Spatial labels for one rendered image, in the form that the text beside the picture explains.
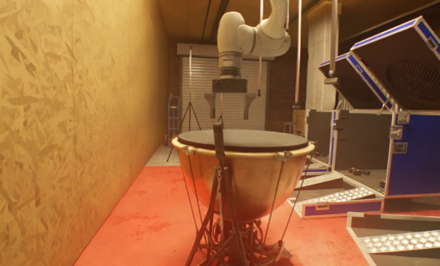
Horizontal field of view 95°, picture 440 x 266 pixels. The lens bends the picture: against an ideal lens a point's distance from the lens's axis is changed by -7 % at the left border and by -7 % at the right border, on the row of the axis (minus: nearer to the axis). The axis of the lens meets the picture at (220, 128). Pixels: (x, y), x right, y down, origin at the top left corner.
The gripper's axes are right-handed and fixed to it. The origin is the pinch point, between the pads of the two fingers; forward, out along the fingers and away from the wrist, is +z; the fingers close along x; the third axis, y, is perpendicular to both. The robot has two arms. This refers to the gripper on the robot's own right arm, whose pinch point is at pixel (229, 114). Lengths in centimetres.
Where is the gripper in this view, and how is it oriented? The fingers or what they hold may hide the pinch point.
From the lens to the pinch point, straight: 85.4
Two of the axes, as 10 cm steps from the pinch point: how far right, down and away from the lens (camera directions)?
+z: -0.2, 10.0, 0.9
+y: -2.8, 0.8, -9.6
